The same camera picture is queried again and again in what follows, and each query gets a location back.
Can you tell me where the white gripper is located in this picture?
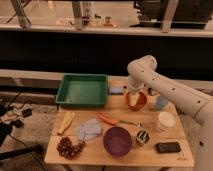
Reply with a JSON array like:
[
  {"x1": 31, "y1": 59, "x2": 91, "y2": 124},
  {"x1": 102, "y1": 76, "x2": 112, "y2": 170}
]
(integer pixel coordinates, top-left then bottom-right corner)
[{"x1": 126, "y1": 82, "x2": 144, "y2": 106}]

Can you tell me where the blue sponge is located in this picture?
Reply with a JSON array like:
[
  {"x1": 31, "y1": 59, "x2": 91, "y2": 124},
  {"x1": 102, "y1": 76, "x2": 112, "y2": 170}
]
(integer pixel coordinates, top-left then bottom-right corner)
[{"x1": 109, "y1": 87, "x2": 124, "y2": 95}]

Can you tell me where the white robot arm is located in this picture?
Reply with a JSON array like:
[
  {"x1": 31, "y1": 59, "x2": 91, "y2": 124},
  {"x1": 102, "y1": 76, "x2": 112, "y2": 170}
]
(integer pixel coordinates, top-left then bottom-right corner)
[{"x1": 127, "y1": 55, "x2": 213, "y2": 171}]

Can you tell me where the red bowl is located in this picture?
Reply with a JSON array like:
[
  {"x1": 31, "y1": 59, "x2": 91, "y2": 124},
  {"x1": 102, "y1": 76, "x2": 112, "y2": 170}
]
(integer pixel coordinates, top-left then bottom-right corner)
[{"x1": 125, "y1": 92, "x2": 147, "y2": 111}]

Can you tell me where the purple bowl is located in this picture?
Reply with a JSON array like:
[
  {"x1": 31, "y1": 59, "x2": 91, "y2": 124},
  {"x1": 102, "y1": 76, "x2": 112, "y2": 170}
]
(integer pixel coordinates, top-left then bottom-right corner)
[{"x1": 103, "y1": 126, "x2": 132, "y2": 157}]

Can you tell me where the small black clip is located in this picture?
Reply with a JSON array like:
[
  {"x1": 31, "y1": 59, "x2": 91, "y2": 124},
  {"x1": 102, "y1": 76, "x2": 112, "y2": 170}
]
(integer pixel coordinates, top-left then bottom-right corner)
[{"x1": 148, "y1": 88, "x2": 158, "y2": 96}]

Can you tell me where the light blue cup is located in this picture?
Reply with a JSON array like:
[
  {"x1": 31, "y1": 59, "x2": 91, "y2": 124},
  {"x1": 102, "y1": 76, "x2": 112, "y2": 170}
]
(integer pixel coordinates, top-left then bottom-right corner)
[{"x1": 155, "y1": 95, "x2": 168, "y2": 110}]

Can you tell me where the wooden folding table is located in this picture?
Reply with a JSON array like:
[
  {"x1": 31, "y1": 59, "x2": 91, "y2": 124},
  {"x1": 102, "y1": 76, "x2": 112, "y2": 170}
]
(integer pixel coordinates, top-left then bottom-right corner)
[{"x1": 44, "y1": 76, "x2": 196, "y2": 168}]

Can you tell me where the orange carrot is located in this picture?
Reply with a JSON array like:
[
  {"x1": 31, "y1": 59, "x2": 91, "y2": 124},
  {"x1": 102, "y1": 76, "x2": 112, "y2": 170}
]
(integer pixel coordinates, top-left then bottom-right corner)
[{"x1": 97, "y1": 113, "x2": 118, "y2": 125}]

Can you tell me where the white lidded container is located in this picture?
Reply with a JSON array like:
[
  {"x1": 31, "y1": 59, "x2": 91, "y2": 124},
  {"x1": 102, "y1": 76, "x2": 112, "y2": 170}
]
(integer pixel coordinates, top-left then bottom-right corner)
[{"x1": 156, "y1": 112, "x2": 176, "y2": 131}]

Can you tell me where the small metal tin can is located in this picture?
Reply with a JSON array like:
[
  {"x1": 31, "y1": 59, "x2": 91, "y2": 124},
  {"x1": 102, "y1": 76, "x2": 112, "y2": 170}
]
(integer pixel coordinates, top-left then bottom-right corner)
[{"x1": 136, "y1": 130, "x2": 150, "y2": 146}]

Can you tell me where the light blue cloth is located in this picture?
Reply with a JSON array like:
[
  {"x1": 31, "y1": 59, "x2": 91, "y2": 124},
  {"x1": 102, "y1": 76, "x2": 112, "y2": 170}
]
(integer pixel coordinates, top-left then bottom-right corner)
[{"x1": 75, "y1": 119, "x2": 102, "y2": 141}]

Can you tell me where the green plastic tray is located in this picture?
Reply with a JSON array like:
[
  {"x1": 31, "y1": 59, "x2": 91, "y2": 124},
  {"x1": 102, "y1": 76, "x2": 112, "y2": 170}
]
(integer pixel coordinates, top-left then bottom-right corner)
[{"x1": 55, "y1": 74, "x2": 108, "y2": 108}]

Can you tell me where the black smartphone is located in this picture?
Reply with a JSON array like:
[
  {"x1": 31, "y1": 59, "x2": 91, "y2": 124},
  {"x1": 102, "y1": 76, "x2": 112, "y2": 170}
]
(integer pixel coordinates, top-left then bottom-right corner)
[{"x1": 156, "y1": 142, "x2": 181, "y2": 153}]

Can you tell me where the yellow banana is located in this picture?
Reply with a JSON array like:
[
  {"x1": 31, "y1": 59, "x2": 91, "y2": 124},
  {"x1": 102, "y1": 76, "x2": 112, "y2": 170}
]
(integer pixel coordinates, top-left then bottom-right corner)
[{"x1": 58, "y1": 112, "x2": 75, "y2": 135}]

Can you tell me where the bunch of red grapes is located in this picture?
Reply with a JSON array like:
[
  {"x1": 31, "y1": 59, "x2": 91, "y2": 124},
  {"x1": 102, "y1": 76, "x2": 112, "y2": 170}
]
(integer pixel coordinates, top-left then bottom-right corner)
[{"x1": 57, "y1": 137, "x2": 86, "y2": 160}]

